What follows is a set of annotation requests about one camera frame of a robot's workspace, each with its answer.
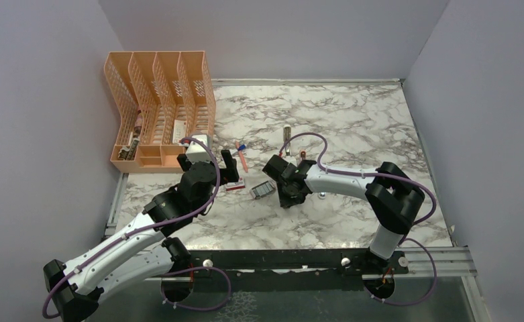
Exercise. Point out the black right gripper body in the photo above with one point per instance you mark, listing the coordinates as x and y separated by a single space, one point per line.
287 196

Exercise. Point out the grey staple tray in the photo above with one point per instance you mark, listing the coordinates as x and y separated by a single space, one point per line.
262 190

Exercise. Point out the red staple box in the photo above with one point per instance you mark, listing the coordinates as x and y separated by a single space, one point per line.
240 184

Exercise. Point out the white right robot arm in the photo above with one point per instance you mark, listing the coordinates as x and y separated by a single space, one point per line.
391 194

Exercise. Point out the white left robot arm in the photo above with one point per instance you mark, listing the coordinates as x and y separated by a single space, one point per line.
143 248

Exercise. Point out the white card in organizer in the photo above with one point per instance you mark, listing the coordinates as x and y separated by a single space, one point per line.
179 130

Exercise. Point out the orange plastic file organizer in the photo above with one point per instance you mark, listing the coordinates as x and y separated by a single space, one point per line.
151 89

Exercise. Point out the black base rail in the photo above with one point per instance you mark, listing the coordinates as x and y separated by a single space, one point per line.
279 262

